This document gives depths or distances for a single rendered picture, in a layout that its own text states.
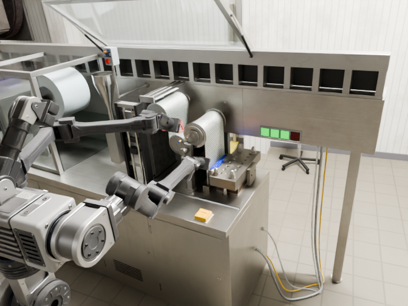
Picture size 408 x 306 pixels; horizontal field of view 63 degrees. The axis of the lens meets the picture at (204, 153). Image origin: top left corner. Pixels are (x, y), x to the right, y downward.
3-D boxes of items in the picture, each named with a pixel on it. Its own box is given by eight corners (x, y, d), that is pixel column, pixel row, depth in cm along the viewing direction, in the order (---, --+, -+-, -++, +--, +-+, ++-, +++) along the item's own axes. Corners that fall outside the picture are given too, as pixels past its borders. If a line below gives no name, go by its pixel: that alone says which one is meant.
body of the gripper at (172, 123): (177, 132, 163) (170, 127, 157) (161, 130, 168) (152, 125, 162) (181, 119, 164) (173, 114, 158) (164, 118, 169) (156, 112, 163)
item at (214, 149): (206, 173, 195) (204, 144, 186) (223, 155, 213) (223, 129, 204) (207, 173, 194) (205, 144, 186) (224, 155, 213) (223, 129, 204)
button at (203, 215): (194, 219, 176) (193, 215, 175) (201, 211, 181) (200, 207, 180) (206, 222, 173) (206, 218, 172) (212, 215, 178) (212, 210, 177)
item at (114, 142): (106, 162, 241) (88, 84, 215) (119, 153, 252) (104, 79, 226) (121, 166, 234) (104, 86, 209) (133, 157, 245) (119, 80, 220)
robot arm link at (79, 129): (62, 144, 151) (56, 121, 146) (66, 139, 156) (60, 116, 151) (157, 136, 152) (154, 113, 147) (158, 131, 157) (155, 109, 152)
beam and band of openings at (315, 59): (2, 68, 303) (-6, 42, 292) (11, 66, 309) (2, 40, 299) (382, 99, 163) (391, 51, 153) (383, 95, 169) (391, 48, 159)
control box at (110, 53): (103, 65, 197) (99, 48, 192) (112, 63, 202) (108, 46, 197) (111, 66, 193) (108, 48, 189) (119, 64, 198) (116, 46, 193)
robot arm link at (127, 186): (121, 219, 96) (105, 210, 96) (140, 199, 104) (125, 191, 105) (127, 197, 91) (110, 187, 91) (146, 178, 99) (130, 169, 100)
